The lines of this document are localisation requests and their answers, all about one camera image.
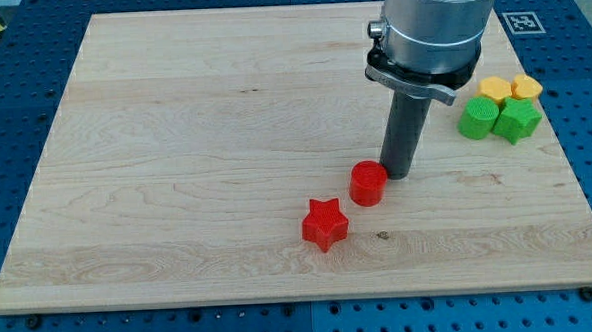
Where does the white fiducial marker tag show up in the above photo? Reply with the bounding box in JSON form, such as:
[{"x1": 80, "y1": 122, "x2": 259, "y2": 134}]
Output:
[{"x1": 503, "y1": 11, "x2": 545, "y2": 35}]

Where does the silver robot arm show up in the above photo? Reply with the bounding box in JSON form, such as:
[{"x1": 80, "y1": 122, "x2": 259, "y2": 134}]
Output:
[{"x1": 365, "y1": 0, "x2": 495, "y2": 105}]

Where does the green star block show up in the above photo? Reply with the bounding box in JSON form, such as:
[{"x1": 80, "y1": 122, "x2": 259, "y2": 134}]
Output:
[{"x1": 493, "y1": 98, "x2": 542, "y2": 145}]

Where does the light wooden board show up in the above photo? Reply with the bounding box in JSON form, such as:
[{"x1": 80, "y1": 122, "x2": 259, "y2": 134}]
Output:
[{"x1": 0, "y1": 3, "x2": 592, "y2": 315}]

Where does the yellow heart block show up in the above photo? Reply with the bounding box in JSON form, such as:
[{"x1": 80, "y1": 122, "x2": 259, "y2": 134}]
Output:
[{"x1": 511, "y1": 74, "x2": 544, "y2": 101}]

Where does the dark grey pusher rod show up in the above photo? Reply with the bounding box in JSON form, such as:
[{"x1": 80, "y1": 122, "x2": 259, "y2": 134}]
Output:
[{"x1": 380, "y1": 91, "x2": 431, "y2": 180}]

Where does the red star block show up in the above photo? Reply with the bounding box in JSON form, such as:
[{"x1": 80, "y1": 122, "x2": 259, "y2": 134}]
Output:
[{"x1": 301, "y1": 198, "x2": 349, "y2": 253}]

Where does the green cylinder block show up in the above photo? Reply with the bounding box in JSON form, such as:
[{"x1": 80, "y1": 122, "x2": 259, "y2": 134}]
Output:
[{"x1": 457, "y1": 96, "x2": 500, "y2": 140}]

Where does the red cylinder block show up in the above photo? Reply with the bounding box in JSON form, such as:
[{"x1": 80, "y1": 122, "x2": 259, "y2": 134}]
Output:
[{"x1": 349, "y1": 161, "x2": 388, "y2": 207}]

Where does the yellow hexagon block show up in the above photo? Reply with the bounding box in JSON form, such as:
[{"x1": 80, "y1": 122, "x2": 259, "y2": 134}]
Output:
[{"x1": 476, "y1": 76, "x2": 512, "y2": 107}]

